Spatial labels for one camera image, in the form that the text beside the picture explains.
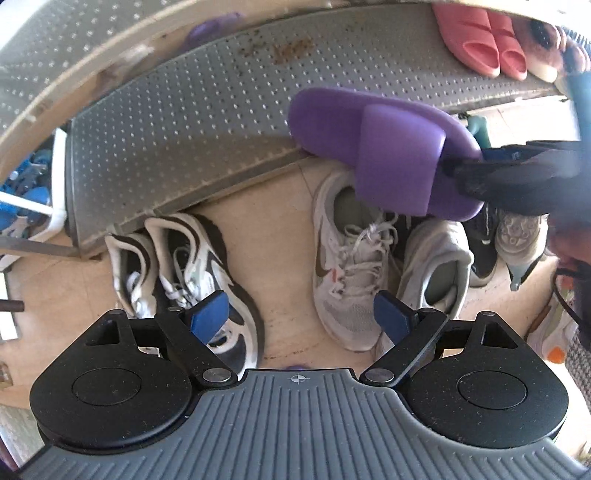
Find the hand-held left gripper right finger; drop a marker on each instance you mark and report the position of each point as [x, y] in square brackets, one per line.
[391, 317]

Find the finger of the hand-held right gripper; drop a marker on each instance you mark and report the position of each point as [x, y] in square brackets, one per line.
[508, 152]
[466, 177]

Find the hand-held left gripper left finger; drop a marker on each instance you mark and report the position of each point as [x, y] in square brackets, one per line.
[210, 317]

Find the teal knit sneaker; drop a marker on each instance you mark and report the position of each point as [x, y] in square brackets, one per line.
[478, 130]
[519, 237]

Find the purple slide slipper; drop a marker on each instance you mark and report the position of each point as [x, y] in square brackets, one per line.
[332, 124]
[212, 28]

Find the grey perforated metal shoe rack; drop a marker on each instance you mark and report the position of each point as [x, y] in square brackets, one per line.
[184, 138]

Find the person's right hand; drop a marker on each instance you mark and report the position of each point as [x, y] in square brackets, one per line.
[570, 247]

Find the black and white sneaker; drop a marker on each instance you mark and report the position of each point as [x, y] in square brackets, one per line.
[207, 267]
[131, 272]

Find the grey and white sneaker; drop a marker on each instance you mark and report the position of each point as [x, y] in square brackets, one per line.
[346, 272]
[438, 263]

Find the pink slide slipper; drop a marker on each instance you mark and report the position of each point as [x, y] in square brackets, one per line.
[466, 39]
[510, 53]

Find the brown fuzzy slipper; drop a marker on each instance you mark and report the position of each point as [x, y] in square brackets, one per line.
[575, 53]
[538, 50]

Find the white and orange shoe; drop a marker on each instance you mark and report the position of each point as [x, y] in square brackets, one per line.
[551, 332]

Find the grey knit clothing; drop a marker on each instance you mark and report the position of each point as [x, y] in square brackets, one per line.
[581, 364]

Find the blue plastic items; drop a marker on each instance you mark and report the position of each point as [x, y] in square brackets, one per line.
[25, 184]

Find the white plastic frame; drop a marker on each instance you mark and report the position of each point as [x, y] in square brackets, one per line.
[57, 184]

